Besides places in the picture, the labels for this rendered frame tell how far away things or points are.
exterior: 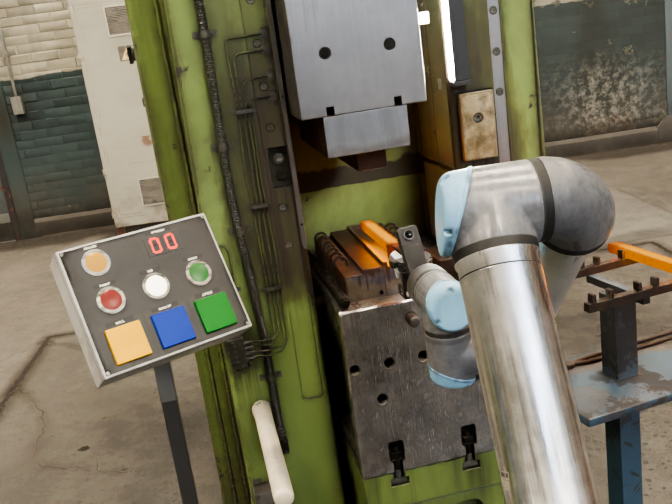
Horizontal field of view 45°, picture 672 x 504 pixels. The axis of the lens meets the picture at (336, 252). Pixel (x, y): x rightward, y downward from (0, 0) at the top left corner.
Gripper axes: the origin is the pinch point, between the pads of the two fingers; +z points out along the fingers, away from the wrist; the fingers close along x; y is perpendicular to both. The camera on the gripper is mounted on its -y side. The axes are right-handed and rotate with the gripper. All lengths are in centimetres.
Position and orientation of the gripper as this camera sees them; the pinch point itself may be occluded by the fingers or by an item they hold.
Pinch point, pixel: (400, 249)
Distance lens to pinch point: 187.8
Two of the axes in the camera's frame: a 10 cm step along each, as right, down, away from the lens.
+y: 1.2, 9.5, 2.8
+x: 9.7, -1.7, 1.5
